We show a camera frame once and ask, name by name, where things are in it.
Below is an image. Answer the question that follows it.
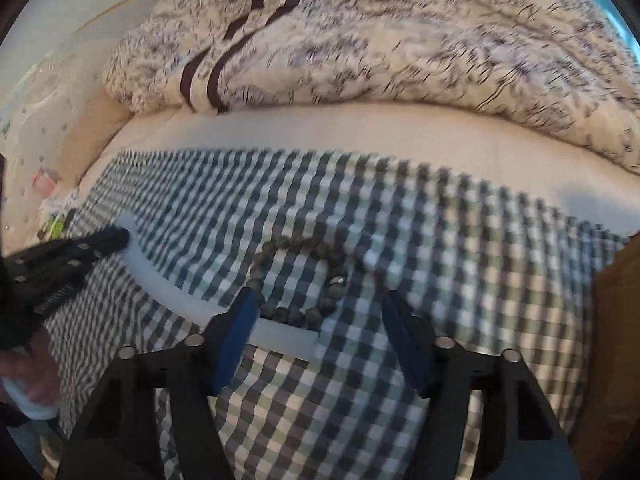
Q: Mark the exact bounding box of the beige pillow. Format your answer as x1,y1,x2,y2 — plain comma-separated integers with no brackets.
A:
53,87,132,190

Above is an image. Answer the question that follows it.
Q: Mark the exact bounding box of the floral patterned duvet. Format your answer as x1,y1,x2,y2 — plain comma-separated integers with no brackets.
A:
103,0,639,172

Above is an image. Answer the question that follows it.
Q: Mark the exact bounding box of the dark bead bracelet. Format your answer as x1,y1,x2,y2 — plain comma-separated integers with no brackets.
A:
246,234,392,331

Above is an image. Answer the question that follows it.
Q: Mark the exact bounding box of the green cartoon tissue pack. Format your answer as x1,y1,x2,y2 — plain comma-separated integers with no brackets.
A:
37,212,66,240

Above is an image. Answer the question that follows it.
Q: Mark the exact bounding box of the person left hand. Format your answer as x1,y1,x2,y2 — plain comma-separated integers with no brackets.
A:
1,327,61,405

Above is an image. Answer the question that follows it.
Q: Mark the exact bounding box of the white tufted headboard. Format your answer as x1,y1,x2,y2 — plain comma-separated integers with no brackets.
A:
1,39,116,254

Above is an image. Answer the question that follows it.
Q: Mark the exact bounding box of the brown cardboard box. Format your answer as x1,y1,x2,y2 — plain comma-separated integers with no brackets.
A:
570,235,639,479

